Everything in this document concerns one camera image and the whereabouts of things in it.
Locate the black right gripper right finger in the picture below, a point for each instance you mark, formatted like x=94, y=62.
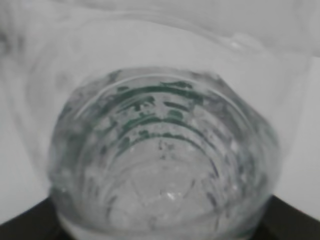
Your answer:
x=284, y=222

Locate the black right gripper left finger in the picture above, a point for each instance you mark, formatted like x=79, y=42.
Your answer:
x=38, y=223

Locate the clear green-label water bottle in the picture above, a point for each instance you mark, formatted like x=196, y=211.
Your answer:
x=152, y=122

